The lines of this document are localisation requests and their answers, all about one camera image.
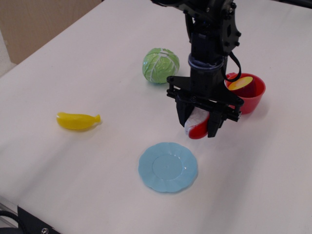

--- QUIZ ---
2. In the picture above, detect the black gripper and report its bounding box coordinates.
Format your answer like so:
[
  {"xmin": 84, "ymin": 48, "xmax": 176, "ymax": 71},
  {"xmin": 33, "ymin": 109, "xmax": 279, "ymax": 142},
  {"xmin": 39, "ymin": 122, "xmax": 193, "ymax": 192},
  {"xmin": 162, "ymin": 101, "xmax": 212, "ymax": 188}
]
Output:
[{"xmin": 166, "ymin": 65, "xmax": 245, "ymax": 139}]

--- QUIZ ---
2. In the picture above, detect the red and white toy sushi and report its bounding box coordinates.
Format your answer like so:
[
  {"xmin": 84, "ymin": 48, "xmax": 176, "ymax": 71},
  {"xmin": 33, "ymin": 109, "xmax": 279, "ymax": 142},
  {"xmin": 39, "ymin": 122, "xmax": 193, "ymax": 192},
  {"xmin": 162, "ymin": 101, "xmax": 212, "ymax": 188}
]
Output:
[{"xmin": 184, "ymin": 107, "xmax": 210, "ymax": 139}]

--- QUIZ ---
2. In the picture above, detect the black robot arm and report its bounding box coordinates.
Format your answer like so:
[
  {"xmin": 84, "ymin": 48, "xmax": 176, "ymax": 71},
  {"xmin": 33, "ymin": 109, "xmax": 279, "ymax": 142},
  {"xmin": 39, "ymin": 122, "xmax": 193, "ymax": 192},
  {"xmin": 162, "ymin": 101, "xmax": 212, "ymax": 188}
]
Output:
[{"xmin": 153, "ymin": 0, "xmax": 244, "ymax": 137}]

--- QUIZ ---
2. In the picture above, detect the light blue plastic plate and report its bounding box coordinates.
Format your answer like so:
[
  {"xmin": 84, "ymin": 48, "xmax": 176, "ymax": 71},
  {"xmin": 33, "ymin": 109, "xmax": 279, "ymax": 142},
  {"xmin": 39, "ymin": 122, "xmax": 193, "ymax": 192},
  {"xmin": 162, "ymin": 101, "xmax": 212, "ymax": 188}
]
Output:
[{"xmin": 138, "ymin": 142, "xmax": 198, "ymax": 193}]

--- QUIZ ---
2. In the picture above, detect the red plastic cup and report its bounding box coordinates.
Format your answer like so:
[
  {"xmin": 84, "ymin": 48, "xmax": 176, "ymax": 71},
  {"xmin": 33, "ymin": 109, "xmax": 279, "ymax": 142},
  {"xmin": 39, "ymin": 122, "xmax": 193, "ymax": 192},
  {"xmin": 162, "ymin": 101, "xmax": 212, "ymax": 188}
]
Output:
[{"xmin": 225, "ymin": 73, "xmax": 266, "ymax": 115}]

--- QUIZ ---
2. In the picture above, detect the purple yellow toy sweet potato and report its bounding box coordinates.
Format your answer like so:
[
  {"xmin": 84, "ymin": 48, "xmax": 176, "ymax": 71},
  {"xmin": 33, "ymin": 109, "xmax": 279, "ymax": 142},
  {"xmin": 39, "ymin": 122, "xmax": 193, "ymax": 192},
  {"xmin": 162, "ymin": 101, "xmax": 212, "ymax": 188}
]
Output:
[{"xmin": 228, "ymin": 76, "xmax": 256, "ymax": 98}]

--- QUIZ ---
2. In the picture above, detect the green toy cabbage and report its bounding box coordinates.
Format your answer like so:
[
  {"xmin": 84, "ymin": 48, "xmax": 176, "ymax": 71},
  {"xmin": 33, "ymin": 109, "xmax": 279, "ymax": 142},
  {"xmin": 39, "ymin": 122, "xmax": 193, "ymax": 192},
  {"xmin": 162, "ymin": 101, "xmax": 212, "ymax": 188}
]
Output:
[{"xmin": 142, "ymin": 48, "xmax": 180, "ymax": 84}]

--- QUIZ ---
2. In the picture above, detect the yellow toy banana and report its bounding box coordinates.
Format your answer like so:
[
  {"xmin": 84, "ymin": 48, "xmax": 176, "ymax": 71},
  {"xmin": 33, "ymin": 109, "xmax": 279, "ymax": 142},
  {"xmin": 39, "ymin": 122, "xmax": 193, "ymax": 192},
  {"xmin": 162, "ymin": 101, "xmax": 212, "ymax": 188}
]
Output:
[{"xmin": 56, "ymin": 112, "xmax": 101, "ymax": 130}]

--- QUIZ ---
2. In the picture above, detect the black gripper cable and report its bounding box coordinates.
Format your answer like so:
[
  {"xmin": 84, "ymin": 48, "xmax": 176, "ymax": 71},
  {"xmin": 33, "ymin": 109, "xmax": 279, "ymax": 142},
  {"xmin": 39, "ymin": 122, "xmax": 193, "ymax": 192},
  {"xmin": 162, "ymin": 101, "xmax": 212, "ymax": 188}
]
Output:
[{"xmin": 224, "ymin": 51, "xmax": 242, "ymax": 82}]

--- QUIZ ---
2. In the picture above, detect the black corner bracket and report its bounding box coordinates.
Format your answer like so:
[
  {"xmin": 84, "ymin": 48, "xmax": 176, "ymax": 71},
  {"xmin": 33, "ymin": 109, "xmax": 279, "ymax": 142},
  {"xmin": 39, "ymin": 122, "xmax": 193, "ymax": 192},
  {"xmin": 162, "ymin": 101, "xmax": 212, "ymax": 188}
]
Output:
[{"xmin": 18, "ymin": 206, "xmax": 60, "ymax": 234}]

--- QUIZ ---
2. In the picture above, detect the black braided cable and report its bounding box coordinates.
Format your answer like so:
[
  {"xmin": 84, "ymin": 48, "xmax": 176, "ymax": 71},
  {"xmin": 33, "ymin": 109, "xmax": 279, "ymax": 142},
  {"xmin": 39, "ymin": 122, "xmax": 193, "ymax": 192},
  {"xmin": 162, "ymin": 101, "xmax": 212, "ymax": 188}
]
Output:
[{"xmin": 0, "ymin": 208, "xmax": 29, "ymax": 234}]

